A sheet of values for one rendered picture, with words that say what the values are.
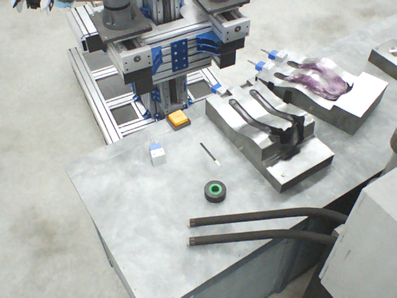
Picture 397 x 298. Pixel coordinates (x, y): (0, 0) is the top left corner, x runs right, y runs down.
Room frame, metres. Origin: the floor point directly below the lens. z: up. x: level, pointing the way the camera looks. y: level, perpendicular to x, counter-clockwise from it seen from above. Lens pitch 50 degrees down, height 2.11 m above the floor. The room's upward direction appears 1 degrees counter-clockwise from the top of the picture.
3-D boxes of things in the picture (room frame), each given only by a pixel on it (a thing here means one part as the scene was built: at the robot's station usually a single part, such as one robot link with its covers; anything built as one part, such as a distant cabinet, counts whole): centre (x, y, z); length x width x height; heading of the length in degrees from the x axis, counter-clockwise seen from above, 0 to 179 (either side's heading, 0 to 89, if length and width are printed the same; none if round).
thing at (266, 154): (1.16, -0.28, 0.87); 0.50 x 0.26 x 0.14; 32
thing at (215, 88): (1.43, -0.08, 0.83); 0.13 x 0.05 x 0.05; 40
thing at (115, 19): (1.65, 0.34, 1.09); 0.15 x 0.15 x 0.10
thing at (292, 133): (1.17, -0.28, 0.92); 0.35 x 0.16 x 0.09; 32
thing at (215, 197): (0.88, -0.06, 0.82); 0.08 x 0.08 x 0.04
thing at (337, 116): (1.42, -0.53, 0.86); 0.50 x 0.26 x 0.11; 49
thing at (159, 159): (1.08, 0.17, 0.83); 0.13 x 0.05 x 0.05; 18
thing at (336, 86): (1.41, -0.53, 0.90); 0.26 x 0.18 x 0.08; 49
